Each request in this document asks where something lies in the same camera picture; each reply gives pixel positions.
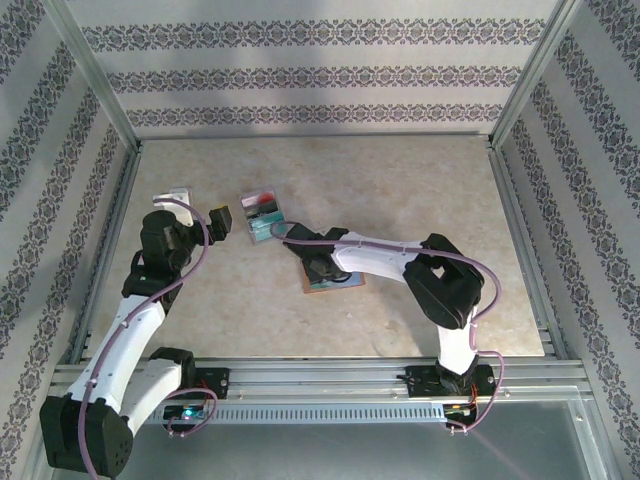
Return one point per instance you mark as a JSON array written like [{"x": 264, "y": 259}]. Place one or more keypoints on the wide aluminium mounting rail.
[{"x": 320, "y": 375}]

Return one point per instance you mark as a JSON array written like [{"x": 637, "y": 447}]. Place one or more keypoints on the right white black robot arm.
[{"x": 370, "y": 255}]

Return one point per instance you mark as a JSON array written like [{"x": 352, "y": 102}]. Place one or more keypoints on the clear plastic card box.
[{"x": 257, "y": 240}]

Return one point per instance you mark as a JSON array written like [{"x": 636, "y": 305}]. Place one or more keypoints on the small controller circuit board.
[
  {"x": 457, "y": 411},
  {"x": 187, "y": 414}
]

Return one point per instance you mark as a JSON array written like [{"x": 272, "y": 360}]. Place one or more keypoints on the black credit card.
[{"x": 260, "y": 212}]

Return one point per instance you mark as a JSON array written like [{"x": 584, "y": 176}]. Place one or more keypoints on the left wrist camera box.
[{"x": 177, "y": 197}]

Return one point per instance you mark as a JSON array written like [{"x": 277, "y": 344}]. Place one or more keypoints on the pink leather card holder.
[{"x": 357, "y": 282}]

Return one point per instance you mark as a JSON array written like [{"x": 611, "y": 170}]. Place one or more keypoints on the red white credit card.
[{"x": 267, "y": 200}]

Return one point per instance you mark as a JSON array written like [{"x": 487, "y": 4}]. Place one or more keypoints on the teal credit card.
[
  {"x": 330, "y": 285},
  {"x": 265, "y": 225}
]

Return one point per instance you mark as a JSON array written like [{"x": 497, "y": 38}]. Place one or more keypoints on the aluminium frame post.
[
  {"x": 92, "y": 70},
  {"x": 536, "y": 70}
]

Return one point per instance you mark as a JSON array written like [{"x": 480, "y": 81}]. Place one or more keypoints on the grey sheet metal panel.
[{"x": 320, "y": 455}]

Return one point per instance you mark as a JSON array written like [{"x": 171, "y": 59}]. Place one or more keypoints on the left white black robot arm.
[{"x": 130, "y": 340}]

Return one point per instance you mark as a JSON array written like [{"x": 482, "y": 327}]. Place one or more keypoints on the aluminium side rail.
[
  {"x": 120, "y": 200},
  {"x": 512, "y": 200}
]

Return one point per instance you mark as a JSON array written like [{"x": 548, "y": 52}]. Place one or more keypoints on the thin aluminium crossbar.
[{"x": 315, "y": 135}]

